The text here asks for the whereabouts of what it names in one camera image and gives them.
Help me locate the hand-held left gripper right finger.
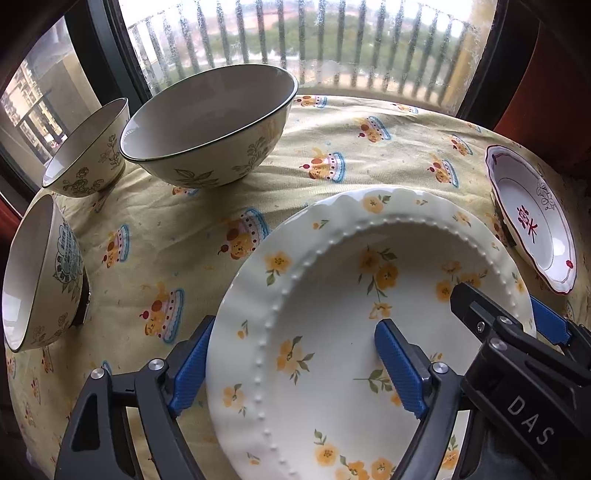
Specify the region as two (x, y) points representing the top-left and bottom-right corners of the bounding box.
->
(373, 318), (468, 480)

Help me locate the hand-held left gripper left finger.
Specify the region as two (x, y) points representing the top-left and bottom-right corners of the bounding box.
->
(54, 315), (218, 480)

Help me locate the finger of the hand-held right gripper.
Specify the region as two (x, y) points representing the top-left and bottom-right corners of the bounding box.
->
(450, 282), (525, 344)
(530, 296), (591, 370)

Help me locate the yellow flower beaded plate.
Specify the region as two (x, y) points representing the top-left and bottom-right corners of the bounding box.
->
(205, 186), (539, 480)

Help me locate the small blue patterned bowl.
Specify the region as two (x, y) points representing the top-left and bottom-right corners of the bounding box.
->
(1, 194), (89, 354)

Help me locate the small red rimmed plate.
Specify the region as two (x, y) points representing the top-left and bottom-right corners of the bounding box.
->
(485, 144), (578, 296)

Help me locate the yellow printed tablecloth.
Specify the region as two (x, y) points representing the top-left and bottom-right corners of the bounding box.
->
(4, 95), (591, 480)

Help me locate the red curtain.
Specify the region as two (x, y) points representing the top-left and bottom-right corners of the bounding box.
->
(0, 191), (26, 220)
(493, 14), (591, 178)

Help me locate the small green floral bowl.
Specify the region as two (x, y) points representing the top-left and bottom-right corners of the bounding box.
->
(41, 98), (131, 199)

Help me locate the large floral bowl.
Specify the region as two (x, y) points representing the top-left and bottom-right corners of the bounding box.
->
(119, 64), (300, 189)

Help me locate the apartment building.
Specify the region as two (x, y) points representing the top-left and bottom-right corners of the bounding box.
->
(0, 60), (68, 160)

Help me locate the balcony railing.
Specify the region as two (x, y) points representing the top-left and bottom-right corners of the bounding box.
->
(127, 0), (481, 93)

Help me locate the dark window frame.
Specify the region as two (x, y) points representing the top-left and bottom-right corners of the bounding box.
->
(0, 0), (543, 217)

